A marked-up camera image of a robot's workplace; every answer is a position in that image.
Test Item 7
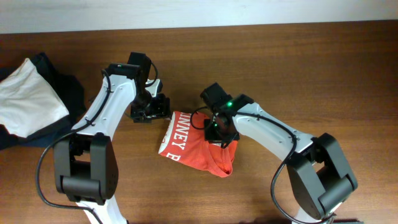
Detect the white folded garment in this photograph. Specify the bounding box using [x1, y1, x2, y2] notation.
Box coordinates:
[1, 58, 69, 138]

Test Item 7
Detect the black garment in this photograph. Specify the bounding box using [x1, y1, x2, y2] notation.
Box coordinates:
[1, 52, 86, 149]

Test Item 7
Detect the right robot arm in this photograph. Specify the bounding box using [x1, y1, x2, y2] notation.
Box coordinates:
[200, 83, 358, 223]

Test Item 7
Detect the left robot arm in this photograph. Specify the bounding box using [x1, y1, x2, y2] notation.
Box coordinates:
[53, 52, 171, 223]

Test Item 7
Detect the orange printed t-shirt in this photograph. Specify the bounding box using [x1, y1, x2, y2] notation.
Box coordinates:
[158, 111, 238, 177]

